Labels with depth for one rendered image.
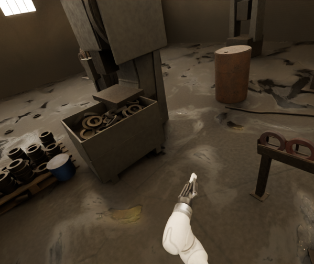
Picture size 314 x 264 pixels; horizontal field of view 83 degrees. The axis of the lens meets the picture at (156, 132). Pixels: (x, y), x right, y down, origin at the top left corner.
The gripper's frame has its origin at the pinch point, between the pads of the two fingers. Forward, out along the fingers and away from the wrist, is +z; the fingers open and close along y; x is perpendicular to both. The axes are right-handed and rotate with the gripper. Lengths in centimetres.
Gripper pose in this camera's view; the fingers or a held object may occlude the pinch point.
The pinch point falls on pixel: (193, 178)
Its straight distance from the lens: 111.7
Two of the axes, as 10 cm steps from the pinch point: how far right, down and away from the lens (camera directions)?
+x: -6.7, -7.3, -1.5
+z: 3.8, -5.1, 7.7
